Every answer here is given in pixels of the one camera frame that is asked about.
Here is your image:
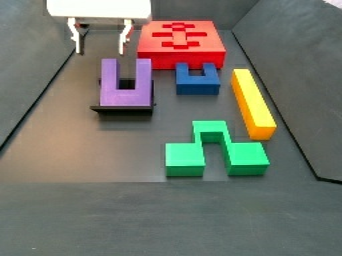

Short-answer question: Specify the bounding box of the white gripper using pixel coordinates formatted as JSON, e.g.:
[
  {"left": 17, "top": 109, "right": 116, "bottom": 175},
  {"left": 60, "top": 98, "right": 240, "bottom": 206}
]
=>
[{"left": 45, "top": 0, "right": 152, "bottom": 55}]

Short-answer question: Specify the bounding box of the purple U-shaped block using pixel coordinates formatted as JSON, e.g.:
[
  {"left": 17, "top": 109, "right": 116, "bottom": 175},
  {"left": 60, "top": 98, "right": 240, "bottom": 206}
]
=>
[{"left": 100, "top": 59, "right": 152, "bottom": 107}]

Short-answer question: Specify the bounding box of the red board with cutouts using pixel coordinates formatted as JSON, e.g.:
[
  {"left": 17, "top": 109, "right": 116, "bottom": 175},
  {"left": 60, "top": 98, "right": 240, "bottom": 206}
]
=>
[{"left": 137, "top": 21, "right": 226, "bottom": 70}]

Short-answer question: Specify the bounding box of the blue U-shaped block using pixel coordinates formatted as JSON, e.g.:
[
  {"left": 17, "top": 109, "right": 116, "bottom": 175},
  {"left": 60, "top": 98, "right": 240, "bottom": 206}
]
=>
[{"left": 176, "top": 63, "right": 220, "bottom": 95}]

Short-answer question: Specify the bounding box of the yellow long bar block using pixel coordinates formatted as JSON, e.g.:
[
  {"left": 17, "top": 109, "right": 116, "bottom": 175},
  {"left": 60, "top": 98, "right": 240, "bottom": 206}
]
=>
[{"left": 231, "top": 68, "right": 276, "bottom": 140}]

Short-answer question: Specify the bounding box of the green stepped block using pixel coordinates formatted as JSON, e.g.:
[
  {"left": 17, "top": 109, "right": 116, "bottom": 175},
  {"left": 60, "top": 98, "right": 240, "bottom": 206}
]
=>
[{"left": 165, "top": 120, "right": 270, "bottom": 177}]

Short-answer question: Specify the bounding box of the black fixture bracket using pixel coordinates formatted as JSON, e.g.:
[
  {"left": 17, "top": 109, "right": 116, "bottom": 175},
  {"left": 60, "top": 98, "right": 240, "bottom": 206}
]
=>
[{"left": 89, "top": 78, "right": 153, "bottom": 114}]

